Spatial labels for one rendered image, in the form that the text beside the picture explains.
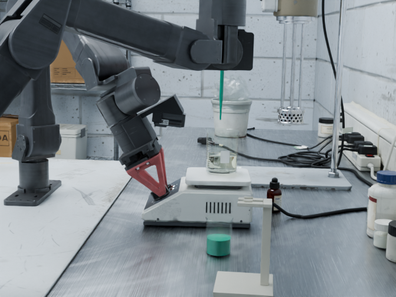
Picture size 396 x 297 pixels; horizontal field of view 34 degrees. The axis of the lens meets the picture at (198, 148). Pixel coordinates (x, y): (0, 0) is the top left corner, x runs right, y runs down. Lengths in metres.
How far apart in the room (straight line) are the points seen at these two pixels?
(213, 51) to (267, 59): 2.63
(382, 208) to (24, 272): 0.60
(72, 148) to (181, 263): 2.45
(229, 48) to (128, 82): 0.20
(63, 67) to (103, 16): 2.44
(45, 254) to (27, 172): 0.38
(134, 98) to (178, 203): 0.21
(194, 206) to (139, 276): 0.26
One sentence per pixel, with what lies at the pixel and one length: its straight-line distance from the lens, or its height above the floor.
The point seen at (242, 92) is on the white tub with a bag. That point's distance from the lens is 2.23.
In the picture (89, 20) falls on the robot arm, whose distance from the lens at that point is 0.90.
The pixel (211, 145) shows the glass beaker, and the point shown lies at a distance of 1.22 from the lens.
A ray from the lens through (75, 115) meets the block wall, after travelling 3.74.
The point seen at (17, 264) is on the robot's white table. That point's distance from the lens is 1.04.
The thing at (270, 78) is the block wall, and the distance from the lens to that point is 3.62.
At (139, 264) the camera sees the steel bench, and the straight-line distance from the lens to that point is 1.01.
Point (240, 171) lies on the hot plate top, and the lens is 1.27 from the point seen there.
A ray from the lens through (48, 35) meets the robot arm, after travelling 0.86.
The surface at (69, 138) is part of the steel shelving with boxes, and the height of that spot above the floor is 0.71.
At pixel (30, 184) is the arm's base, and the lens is 1.42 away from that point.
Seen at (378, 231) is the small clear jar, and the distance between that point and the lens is 1.14.
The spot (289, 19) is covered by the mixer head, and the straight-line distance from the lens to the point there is 1.55.
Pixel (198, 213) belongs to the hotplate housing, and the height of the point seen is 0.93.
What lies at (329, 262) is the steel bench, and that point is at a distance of 1.06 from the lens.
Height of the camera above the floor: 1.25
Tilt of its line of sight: 10 degrees down
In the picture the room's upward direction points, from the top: 1 degrees clockwise
